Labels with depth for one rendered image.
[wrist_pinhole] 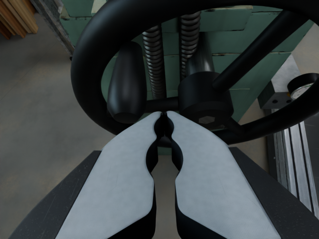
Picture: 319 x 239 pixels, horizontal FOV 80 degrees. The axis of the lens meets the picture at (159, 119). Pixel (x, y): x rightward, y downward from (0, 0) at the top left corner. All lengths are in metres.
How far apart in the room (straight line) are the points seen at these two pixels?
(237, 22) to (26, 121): 1.28
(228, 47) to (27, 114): 1.23
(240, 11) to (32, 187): 1.15
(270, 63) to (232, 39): 0.12
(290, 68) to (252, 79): 0.11
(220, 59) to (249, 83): 0.13
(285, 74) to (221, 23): 0.35
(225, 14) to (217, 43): 0.16
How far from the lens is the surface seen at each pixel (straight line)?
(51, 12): 1.32
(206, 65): 0.24
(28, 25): 1.87
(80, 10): 0.37
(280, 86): 0.55
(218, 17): 0.26
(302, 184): 0.94
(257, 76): 0.52
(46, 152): 1.23
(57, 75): 1.50
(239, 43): 0.43
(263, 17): 0.40
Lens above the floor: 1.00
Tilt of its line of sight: 63 degrees down
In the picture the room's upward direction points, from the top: 3 degrees counter-clockwise
